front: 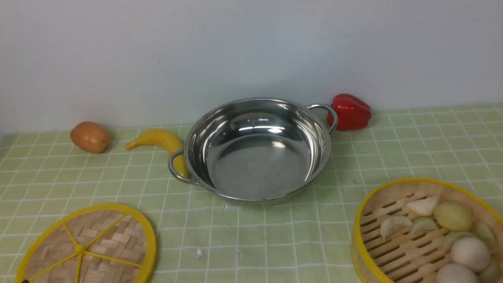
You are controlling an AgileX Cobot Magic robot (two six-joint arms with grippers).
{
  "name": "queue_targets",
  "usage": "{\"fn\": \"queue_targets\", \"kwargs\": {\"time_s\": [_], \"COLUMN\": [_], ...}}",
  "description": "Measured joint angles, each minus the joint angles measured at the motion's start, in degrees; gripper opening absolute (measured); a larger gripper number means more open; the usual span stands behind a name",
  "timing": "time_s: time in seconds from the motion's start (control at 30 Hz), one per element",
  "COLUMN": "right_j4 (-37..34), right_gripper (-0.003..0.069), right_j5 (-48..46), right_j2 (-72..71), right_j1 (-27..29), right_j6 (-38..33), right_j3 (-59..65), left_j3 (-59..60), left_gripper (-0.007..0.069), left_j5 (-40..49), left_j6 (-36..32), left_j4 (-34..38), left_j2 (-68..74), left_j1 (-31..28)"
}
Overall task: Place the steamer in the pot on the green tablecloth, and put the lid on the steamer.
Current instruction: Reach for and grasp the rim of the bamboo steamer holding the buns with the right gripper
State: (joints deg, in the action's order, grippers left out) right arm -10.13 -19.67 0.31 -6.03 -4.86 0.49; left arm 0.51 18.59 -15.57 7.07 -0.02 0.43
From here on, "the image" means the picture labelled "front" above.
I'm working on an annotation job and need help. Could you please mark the woven bamboo steamer lid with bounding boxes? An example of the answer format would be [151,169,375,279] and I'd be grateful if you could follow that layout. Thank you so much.
[15,204,158,283]

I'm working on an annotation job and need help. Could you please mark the bamboo steamer basket yellow rim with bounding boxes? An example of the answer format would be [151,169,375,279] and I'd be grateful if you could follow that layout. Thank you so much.
[351,178,502,283]

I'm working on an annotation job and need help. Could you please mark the stainless steel pot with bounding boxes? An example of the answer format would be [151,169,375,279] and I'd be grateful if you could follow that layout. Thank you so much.
[168,98,338,201]

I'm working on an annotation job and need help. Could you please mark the yellow banana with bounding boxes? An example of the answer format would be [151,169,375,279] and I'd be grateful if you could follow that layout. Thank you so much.
[125,129,190,178]

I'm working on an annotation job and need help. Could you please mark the red bell pepper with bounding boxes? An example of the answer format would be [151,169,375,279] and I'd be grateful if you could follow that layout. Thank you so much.
[330,94,372,131]

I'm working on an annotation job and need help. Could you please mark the green checkered tablecloth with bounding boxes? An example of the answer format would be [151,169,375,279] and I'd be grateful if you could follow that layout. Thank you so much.
[0,103,503,283]

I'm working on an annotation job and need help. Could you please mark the white dumpling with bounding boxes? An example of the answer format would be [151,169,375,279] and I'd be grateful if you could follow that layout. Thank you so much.
[380,215,412,242]
[406,197,439,216]

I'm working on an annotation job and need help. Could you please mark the pale green dumpling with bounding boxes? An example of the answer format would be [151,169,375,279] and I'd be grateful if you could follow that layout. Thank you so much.
[408,217,438,235]

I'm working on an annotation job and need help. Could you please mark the green round bun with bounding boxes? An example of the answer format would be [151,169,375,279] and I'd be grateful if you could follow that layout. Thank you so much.
[433,201,473,232]

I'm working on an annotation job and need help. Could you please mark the white round bun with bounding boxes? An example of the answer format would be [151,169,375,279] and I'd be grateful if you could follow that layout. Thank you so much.
[450,237,492,273]
[436,263,479,283]

